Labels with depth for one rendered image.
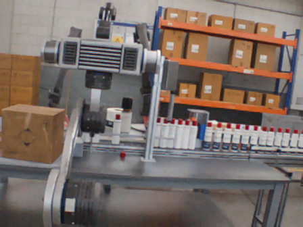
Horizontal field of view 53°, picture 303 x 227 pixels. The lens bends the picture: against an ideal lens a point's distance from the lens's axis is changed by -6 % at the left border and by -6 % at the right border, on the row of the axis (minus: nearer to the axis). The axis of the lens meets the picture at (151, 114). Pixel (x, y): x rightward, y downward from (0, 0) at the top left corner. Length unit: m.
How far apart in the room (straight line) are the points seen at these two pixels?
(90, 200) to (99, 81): 0.62
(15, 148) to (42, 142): 0.16
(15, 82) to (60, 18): 1.96
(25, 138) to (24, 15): 5.35
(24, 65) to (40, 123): 3.68
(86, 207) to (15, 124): 0.78
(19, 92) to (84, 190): 4.32
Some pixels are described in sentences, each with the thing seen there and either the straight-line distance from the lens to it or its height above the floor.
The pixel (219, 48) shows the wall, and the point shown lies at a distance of 6.93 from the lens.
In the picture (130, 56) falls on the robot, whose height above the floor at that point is 1.46.
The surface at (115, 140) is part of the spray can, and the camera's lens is 2.18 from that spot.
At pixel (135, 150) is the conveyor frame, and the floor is 0.86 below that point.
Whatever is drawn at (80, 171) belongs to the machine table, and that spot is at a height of 0.83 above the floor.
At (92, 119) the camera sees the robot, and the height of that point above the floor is 1.14.
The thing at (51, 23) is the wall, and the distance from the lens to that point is 6.84.
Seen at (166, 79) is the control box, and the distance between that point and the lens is 2.01.
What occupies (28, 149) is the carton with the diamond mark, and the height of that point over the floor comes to 0.92.
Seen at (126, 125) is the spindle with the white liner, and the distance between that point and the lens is 2.44.
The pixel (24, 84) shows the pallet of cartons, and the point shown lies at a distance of 5.42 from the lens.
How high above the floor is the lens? 1.43
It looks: 9 degrees down
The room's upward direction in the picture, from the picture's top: 7 degrees clockwise
